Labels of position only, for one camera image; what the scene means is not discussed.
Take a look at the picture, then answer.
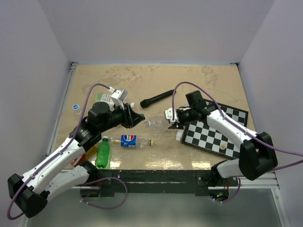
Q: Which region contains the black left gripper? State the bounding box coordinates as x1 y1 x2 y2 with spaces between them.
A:
99 101 145 133

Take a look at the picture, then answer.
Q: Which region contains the clear plastic bottle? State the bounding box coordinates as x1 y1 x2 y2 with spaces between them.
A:
143 116 169 132

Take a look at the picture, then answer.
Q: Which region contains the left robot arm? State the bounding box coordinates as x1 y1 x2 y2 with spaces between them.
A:
8 102 145 218

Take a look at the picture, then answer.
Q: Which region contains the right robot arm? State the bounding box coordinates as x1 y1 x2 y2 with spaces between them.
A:
164 91 278 186

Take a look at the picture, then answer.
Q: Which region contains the Pepsi bottle blue label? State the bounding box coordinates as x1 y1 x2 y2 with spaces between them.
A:
111 134 156 149

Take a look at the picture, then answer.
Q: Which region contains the clear bottle green label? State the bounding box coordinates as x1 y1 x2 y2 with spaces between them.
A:
94 93 135 107

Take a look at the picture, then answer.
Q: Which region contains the green plastic bottle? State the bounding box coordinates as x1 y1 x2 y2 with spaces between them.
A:
95 136 111 169

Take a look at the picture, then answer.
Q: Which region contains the clear bottle blue cap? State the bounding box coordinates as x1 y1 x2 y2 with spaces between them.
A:
72 104 82 116

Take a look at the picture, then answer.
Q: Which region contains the white microphone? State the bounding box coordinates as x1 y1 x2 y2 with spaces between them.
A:
176 129 184 142

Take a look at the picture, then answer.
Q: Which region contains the black microphone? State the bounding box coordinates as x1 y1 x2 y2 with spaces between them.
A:
140 89 174 108

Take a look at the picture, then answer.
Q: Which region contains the black white chessboard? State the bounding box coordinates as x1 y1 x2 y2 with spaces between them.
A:
181 104 249 159

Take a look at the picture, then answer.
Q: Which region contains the cream chess piece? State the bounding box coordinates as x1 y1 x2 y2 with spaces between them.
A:
220 142 228 150

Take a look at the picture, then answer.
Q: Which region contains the red gold snack packet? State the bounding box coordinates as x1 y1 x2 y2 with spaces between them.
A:
71 146 98 166

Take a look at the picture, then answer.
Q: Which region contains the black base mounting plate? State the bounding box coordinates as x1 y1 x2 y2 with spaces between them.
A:
70 169 240 198

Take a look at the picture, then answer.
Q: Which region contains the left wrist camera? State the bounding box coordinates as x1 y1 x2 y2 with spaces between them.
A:
111 88 128 106

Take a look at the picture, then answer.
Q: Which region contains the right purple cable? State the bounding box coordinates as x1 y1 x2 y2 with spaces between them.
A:
172 81 303 204

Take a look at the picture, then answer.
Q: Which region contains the purple cable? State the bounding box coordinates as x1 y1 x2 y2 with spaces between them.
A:
172 81 303 204
6 83 130 220

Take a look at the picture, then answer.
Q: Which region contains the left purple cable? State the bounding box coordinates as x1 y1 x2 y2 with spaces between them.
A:
6 83 130 220

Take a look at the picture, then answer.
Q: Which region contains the aluminium table frame rail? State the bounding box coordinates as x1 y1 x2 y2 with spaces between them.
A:
42 61 79 159

